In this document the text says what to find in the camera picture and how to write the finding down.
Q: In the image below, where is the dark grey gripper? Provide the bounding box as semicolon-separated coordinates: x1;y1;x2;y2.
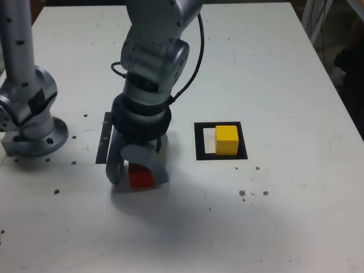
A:
105;129;171;185

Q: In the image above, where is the red cube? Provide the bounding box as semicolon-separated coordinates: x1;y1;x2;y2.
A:
127;162;156;188

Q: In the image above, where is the yellow cube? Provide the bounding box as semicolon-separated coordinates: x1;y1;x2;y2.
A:
215;125;239;156

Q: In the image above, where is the black tape square outline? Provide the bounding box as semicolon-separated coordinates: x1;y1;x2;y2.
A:
193;121;249;162

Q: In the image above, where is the black tape strip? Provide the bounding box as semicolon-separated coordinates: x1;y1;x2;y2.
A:
95;111;115;165

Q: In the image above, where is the white metal frame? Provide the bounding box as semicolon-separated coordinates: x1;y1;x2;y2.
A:
300;0;335;49

